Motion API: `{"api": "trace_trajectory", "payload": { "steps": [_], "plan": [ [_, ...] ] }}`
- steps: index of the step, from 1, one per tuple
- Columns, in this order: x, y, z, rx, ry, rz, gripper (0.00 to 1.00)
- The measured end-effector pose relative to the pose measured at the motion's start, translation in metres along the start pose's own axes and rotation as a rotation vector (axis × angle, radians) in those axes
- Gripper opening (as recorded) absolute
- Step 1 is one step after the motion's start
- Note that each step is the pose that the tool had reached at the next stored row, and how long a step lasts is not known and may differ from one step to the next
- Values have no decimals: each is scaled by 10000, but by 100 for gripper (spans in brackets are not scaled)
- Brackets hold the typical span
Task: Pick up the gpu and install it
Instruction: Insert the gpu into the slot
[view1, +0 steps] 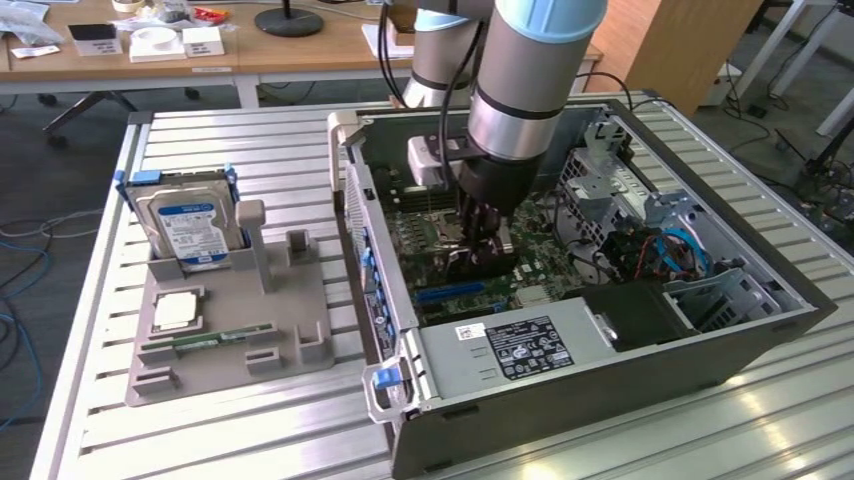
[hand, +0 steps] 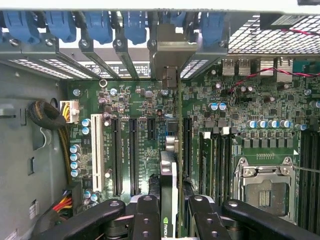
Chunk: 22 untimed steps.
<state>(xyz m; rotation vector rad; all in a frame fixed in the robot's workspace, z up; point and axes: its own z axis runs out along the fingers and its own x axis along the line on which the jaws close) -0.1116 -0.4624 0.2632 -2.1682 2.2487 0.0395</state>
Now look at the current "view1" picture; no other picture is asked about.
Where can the red packet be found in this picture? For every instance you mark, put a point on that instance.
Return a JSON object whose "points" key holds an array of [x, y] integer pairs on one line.
{"points": [[210, 16]]}

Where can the open black PC case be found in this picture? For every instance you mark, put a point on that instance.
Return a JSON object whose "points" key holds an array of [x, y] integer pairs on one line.
{"points": [[601, 400]]}

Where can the grey parts rack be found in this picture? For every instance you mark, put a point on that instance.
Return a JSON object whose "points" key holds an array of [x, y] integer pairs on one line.
{"points": [[267, 350]]}

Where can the green motherboard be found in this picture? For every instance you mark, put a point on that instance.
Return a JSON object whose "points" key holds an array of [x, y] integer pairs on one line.
{"points": [[534, 270]]}

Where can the blue case latch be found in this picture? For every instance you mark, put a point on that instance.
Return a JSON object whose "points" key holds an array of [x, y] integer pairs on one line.
{"points": [[384, 378]]}

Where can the wooden desk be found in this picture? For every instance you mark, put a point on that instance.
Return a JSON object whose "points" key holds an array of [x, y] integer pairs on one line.
{"points": [[287, 55]]}

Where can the plain white box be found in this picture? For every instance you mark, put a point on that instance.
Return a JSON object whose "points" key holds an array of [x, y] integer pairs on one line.
{"points": [[202, 42]]}

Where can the black round lamp base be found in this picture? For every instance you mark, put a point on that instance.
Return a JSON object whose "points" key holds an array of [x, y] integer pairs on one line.
{"points": [[288, 22]]}

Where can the white box with black top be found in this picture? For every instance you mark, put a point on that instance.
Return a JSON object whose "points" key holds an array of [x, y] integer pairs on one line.
{"points": [[93, 40]]}

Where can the white paper label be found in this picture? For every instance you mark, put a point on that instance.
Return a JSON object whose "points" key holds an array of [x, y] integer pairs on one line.
{"points": [[35, 51]]}

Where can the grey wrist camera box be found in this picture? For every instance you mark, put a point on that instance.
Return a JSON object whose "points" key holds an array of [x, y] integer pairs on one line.
{"points": [[427, 160]]}

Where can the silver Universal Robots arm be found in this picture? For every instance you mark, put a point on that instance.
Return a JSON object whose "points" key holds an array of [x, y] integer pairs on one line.
{"points": [[527, 65]]}

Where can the black fan shroud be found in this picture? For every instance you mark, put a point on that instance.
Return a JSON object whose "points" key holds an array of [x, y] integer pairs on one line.
{"points": [[634, 310]]}

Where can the blue expansion slot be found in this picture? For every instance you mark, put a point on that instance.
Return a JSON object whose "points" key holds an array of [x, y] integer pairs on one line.
{"points": [[450, 292]]}

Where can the hard disk with blue carrier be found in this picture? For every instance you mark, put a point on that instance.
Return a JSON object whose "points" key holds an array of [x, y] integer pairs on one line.
{"points": [[190, 225]]}

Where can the blue card retention bar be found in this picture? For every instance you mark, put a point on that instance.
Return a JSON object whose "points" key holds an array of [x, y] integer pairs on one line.
{"points": [[368, 280]]}

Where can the silver CPU chip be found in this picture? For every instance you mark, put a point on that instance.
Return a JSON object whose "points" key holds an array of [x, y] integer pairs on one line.
{"points": [[176, 311]]}

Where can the white tape holder box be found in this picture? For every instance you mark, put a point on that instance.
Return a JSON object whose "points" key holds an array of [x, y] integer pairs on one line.
{"points": [[156, 45]]}

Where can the clear plastic bag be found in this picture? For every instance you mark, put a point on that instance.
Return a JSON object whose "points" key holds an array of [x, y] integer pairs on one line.
{"points": [[20, 20]]}

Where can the grey power supply unit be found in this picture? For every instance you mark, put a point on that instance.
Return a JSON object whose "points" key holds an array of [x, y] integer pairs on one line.
{"points": [[520, 345]]}

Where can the silver metal drive cage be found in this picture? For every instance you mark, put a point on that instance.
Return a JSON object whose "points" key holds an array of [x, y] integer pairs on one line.
{"points": [[601, 200]]}

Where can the black office chair base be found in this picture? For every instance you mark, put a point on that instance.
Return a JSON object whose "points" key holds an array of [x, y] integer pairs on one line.
{"points": [[80, 110]]}

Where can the CPU socket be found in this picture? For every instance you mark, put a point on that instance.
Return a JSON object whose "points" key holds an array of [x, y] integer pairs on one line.
{"points": [[436, 230]]}

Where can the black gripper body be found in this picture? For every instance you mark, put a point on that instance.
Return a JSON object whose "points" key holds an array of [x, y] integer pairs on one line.
{"points": [[500, 180]]}

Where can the beige tape roll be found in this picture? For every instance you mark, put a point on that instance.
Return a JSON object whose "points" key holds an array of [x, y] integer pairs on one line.
{"points": [[126, 5]]}

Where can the green RAM stick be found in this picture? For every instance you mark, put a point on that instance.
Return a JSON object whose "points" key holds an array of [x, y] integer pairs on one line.
{"points": [[214, 337]]}

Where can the white table frame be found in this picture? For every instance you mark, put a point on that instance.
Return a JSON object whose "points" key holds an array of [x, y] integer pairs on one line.
{"points": [[767, 45]]}

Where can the wooden cabinet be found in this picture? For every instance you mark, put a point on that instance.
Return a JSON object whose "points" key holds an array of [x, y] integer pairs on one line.
{"points": [[674, 45]]}

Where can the RAM slots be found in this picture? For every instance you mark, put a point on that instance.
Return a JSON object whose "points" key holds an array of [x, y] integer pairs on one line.
{"points": [[423, 199]]}

